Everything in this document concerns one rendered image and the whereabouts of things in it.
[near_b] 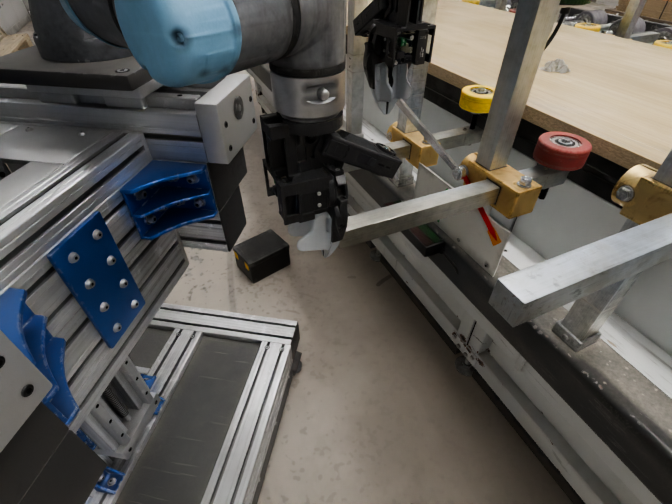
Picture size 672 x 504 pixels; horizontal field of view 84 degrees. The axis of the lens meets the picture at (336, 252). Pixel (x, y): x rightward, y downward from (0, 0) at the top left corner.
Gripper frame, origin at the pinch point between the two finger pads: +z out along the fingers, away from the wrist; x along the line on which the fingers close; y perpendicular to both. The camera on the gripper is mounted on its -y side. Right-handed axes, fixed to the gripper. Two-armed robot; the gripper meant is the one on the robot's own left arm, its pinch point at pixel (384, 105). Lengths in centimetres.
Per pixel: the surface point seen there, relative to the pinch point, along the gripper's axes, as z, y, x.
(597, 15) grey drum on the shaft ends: 8, -79, 162
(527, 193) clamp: 5.9, 27.0, 10.3
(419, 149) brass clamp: 9.6, 1.6, 8.3
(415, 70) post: -3.6, -5.2, 9.6
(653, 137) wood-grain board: 2.3, 26.3, 37.9
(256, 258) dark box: 80, -60, -19
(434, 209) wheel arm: 7.0, 23.5, -4.2
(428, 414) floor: 92, 21, 13
